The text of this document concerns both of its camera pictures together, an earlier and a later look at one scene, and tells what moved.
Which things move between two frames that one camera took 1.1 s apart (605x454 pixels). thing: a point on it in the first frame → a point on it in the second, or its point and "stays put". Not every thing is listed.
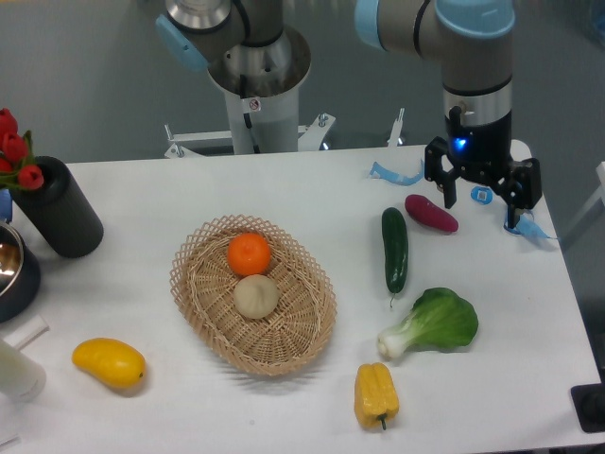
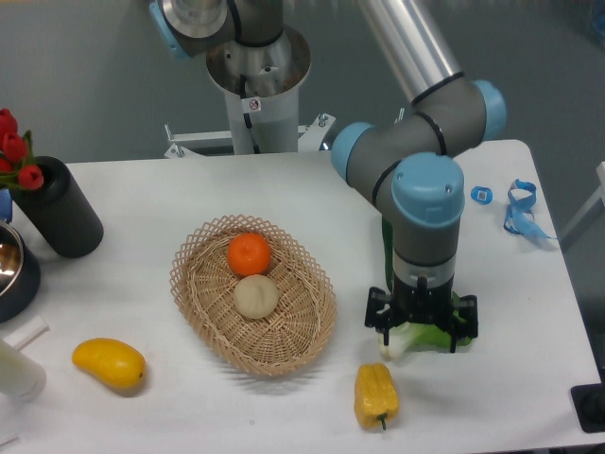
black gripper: (482, 152) → (423, 302)
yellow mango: (113, 361) stays put
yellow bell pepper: (375, 396) stays put
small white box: (28, 333) stays put
